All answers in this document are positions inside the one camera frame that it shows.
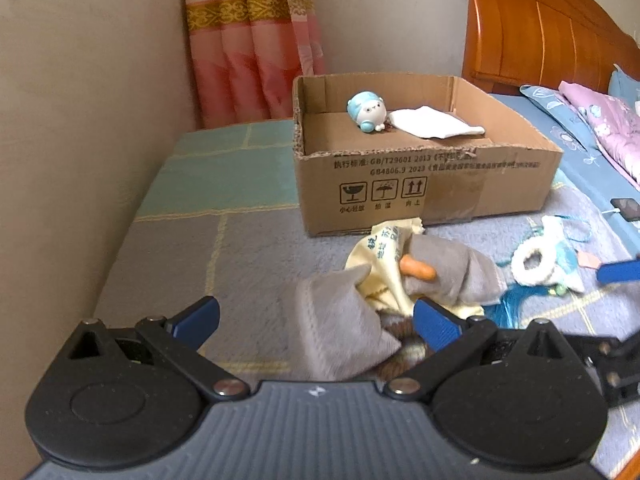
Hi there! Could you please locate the wooden bed headboard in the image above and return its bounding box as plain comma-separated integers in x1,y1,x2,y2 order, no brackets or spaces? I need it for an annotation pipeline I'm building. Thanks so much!
455,0,640,99

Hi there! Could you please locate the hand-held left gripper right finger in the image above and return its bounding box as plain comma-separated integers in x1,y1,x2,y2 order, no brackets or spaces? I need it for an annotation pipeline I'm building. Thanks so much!
384,297,572,403

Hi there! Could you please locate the pink floral quilt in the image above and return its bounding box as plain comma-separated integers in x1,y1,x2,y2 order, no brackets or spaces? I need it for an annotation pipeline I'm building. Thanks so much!
557,80,640,184

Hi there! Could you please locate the blue floral pillow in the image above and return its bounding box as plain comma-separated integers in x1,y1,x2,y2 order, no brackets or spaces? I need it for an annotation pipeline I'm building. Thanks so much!
520,82,590,152

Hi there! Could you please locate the white folded cloth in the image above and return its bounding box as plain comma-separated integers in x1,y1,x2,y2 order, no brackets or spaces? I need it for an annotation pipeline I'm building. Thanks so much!
387,106,487,140

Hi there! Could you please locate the black smartphone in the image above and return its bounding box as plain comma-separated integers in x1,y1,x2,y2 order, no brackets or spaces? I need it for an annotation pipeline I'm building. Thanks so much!
611,197,640,222

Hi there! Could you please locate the blue bed sheet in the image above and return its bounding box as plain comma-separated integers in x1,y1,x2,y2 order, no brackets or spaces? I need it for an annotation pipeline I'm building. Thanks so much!
487,92,640,221

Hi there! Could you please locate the white and light blue pouch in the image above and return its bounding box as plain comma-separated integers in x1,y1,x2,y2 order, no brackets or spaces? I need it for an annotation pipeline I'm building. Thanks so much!
530,216,586,294

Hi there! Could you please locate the white fluffy scrunchie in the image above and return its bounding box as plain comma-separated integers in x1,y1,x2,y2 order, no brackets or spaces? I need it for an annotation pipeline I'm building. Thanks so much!
510,242,557,287

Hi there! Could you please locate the small orange soft toy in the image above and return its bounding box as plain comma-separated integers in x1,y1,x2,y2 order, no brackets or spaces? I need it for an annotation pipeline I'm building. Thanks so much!
400,255,439,281

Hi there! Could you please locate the grey and green plaid blanket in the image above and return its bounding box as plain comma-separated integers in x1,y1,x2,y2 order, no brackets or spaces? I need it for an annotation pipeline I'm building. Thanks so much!
94,119,640,480

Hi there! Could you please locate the pink patterned curtain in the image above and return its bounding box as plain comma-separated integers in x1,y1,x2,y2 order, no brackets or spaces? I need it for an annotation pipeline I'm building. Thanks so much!
182,0,328,129

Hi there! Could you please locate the brown cardboard box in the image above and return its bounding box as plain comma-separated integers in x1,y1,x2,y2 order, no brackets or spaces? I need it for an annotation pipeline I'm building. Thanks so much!
291,74,565,237

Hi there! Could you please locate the blue tassel with string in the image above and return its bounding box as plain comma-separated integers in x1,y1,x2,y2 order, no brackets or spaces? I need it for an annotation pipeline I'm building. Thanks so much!
487,215,593,329

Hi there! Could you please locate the blue and white plush toy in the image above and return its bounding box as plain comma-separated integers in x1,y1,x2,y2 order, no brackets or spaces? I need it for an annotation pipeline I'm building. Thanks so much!
346,91,388,134

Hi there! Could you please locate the grey stitched cloth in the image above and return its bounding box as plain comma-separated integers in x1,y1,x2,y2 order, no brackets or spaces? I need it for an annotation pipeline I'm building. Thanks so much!
285,265,401,382
400,232,508,307

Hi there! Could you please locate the plain blue pillow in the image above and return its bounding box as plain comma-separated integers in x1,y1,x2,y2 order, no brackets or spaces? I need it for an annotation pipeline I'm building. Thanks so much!
607,65,640,97

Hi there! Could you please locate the brown scrunchie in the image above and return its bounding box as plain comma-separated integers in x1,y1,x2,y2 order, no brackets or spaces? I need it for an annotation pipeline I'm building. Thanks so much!
375,312,432,387

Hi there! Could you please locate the yellow printed cloth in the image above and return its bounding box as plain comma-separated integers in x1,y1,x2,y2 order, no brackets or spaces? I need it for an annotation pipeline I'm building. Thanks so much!
345,217,486,318

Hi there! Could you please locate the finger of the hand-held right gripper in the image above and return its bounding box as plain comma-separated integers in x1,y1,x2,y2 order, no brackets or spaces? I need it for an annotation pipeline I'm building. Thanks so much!
565,335,640,409
596,259,640,284

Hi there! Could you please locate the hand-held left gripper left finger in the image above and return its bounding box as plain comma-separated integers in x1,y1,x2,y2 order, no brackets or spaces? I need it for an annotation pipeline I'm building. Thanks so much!
65,296,252,403

